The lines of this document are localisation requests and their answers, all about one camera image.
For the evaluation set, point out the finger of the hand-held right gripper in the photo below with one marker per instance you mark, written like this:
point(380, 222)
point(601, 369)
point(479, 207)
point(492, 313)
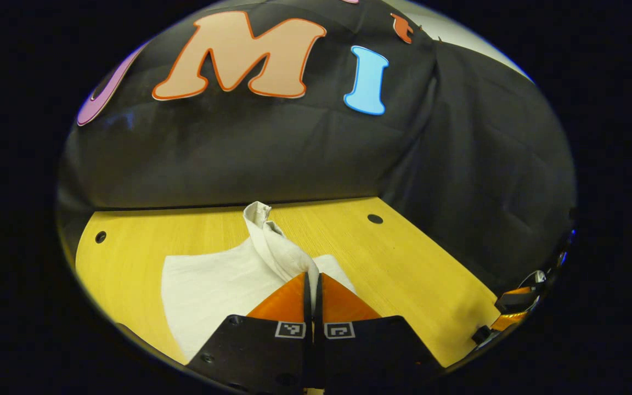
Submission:
point(516, 300)
point(505, 323)

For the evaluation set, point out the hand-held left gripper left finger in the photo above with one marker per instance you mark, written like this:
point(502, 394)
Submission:
point(261, 351)

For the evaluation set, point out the black backdrop cloth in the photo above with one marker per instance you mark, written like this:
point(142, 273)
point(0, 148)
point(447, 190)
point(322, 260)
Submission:
point(272, 159)

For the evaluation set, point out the white jeans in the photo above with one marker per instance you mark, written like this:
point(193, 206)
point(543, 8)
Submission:
point(223, 291)

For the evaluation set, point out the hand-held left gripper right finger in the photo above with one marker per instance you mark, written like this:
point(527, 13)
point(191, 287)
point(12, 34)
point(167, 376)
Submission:
point(371, 351)

